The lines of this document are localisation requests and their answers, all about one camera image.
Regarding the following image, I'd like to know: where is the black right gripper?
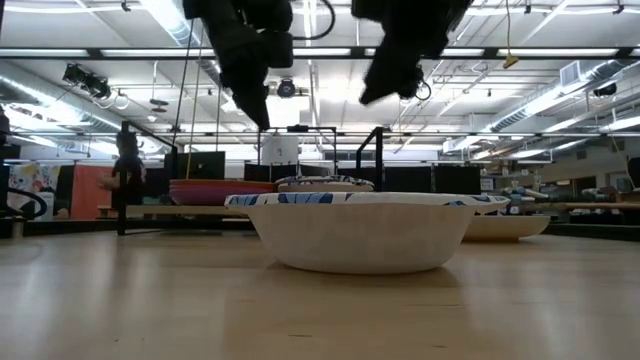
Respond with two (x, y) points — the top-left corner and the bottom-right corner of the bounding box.
(351, 0), (475, 106)

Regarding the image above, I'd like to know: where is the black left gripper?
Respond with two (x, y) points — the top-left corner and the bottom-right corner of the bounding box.
(182, 0), (295, 131)

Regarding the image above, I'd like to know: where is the orange plastic plate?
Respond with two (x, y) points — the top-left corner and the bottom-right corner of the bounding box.
(168, 178), (277, 191)

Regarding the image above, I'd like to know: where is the pink plastic plate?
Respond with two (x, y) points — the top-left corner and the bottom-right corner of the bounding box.
(168, 185), (277, 207)

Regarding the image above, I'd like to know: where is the beige plastic plate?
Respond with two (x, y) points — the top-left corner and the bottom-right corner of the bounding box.
(462, 213), (552, 244)

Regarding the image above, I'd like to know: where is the white cylinder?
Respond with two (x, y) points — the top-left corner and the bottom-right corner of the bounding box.
(261, 134), (300, 166)

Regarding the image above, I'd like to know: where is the black partition panel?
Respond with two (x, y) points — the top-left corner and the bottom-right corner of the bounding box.
(164, 151), (226, 181)
(384, 166), (432, 194)
(243, 163), (301, 183)
(433, 165), (482, 196)

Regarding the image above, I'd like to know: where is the person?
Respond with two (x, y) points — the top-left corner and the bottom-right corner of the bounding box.
(98, 130), (147, 211)

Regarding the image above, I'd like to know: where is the black ceiling spotlight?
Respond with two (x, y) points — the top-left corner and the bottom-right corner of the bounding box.
(61, 63), (112, 100)

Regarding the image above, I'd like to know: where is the orange partition panel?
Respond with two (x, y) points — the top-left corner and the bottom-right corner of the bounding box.
(69, 164), (119, 221)

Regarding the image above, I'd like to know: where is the colourful floral curtain panel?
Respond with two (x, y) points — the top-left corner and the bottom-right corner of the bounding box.
(7, 163), (62, 222)

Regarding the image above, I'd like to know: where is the black cable reel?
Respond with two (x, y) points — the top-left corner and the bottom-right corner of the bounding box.
(276, 78), (298, 99)

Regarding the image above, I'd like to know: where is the yellow hanging cable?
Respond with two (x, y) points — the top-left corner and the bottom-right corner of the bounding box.
(502, 0), (520, 70)

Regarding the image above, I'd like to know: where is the black wire dish rack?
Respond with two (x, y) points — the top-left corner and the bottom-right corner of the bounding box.
(97, 121), (386, 237)

